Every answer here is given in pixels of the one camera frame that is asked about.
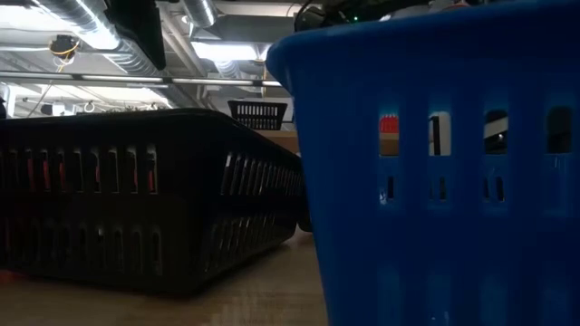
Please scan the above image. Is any red slotted plastic basket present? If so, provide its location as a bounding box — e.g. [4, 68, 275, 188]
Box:
[379, 114, 401, 135]

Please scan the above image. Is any silver overhead bar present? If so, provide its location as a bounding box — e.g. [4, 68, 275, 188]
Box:
[0, 71, 283, 88]

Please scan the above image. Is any silver ventilation duct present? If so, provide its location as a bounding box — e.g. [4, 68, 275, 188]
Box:
[180, 0, 219, 29]
[34, 0, 203, 110]

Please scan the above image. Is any blue slotted plastic basket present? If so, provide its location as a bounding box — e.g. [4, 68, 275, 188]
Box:
[266, 0, 580, 326]

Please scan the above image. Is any black slotted plastic basket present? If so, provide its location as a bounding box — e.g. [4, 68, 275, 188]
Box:
[0, 107, 314, 298]
[227, 100, 289, 132]

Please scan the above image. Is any ceiling light panel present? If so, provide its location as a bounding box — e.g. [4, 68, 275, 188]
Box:
[189, 40, 259, 62]

